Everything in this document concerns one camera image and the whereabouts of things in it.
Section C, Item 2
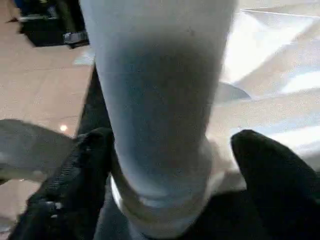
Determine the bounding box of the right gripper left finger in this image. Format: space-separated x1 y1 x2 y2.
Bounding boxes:
8 126 116 240

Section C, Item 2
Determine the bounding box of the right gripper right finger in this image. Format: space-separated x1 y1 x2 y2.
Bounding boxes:
230 128 320 240

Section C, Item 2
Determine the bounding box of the white plastic table top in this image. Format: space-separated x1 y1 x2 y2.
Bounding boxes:
109 6 320 240

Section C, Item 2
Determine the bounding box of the white plastic table leg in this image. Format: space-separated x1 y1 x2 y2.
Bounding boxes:
79 0 239 209

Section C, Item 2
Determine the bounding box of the black floor equipment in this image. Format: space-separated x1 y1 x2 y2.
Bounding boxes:
14 0 90 50

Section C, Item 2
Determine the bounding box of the black work mat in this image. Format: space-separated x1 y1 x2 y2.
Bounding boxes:
74 59 254 240

